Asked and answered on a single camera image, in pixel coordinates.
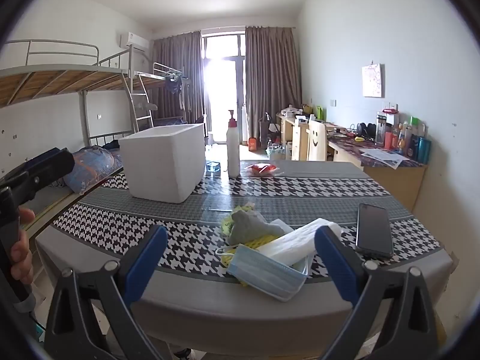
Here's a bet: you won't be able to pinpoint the wooden desk with drawers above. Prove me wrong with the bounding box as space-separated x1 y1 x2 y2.
277 112 349 160

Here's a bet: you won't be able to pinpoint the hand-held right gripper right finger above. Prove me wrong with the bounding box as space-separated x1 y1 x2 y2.
314 226 439 360

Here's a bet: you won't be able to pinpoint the grey sock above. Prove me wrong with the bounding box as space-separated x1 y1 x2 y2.
225 210 287 247

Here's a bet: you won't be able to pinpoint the person's left hand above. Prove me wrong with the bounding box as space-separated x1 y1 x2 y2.
10 208 37 286

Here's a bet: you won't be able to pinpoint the grey metal bunk bed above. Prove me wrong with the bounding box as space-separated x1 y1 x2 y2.
0 38 154 233
129 62 207 136

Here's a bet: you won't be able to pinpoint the blue patterned quilt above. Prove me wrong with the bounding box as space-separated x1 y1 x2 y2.
63 146 124 196

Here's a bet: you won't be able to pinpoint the brown curtain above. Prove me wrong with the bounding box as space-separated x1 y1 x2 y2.
152 31 205 124
244 26 303 147

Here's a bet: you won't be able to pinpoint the red snack packet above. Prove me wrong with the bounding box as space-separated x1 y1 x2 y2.
245 163 280 176

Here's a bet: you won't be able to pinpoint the blue face mask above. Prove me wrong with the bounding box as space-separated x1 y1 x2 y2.
215 244 310 302

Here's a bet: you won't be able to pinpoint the glass balcony door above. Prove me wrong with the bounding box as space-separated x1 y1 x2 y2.
202 34 246 147

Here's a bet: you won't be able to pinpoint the white air conditioner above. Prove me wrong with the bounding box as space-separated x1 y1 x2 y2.
120 31 150 50

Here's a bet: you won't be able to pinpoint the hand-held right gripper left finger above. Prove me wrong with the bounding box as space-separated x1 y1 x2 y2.
44 226 169 360

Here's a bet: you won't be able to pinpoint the pink wall poster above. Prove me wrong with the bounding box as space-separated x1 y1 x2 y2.
362 64 386 98

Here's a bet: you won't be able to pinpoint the houndstooth tablecloth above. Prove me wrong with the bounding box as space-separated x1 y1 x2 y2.
35 159 456 340

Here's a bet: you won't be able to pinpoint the black smartphone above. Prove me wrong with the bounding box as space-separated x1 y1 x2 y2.
355 203 394 259

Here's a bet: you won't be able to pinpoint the white tissue pack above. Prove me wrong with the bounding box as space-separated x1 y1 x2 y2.
262 217 344 268

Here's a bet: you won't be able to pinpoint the white foam box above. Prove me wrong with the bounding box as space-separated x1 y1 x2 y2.
118 123 206 204

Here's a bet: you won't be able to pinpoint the black bag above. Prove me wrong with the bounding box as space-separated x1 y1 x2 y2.
259 112 280 145

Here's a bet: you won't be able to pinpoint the row of toiletry bottles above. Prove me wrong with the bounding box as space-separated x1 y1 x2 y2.
375 108 433 165

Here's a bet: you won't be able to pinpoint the wooden chair with smiley face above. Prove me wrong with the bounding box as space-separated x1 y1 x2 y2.
307 119 331 163

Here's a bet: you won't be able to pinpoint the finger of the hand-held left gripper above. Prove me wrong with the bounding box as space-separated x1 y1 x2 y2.
0 147 76 199

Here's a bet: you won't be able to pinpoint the printed papers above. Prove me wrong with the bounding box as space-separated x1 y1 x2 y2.
360 148 409 169

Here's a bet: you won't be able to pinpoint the white pump bottle red cap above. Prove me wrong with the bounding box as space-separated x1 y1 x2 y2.
226 109 241 178

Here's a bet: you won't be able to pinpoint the wooden desk with patterned cover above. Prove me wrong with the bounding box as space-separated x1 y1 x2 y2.
327 135 428 214

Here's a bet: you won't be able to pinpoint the hanging dark clothes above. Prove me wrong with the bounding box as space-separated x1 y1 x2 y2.
165 73 188 111

